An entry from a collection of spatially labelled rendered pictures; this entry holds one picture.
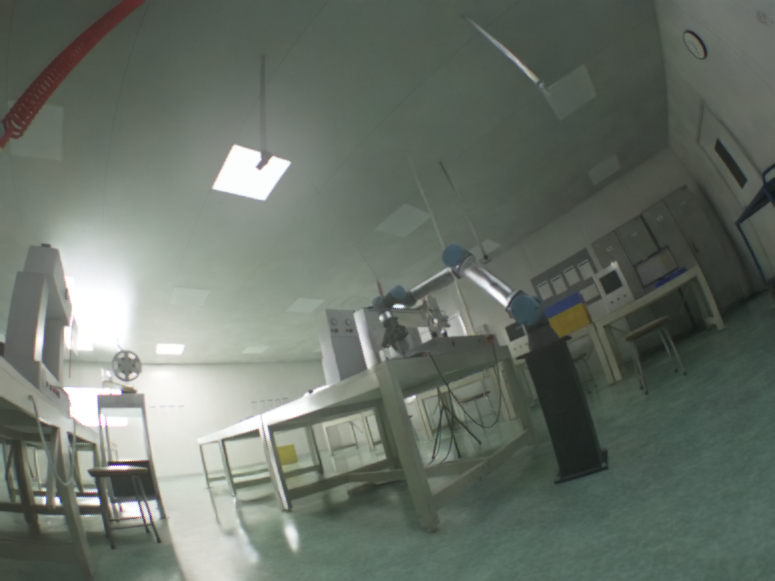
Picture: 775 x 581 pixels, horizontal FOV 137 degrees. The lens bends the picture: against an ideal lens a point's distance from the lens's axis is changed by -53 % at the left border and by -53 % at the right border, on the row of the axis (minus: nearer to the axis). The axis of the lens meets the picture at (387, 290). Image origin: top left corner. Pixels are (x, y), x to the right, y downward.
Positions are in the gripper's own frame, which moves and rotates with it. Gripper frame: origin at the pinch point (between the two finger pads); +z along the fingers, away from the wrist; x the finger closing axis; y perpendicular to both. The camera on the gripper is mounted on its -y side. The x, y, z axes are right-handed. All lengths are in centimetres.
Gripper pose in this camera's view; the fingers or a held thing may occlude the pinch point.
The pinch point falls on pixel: (404, 356)
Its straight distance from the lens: 162.4
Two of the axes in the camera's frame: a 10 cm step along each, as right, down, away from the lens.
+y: 5.2, -6.7, -5.3
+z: 4.1, 7.4, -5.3
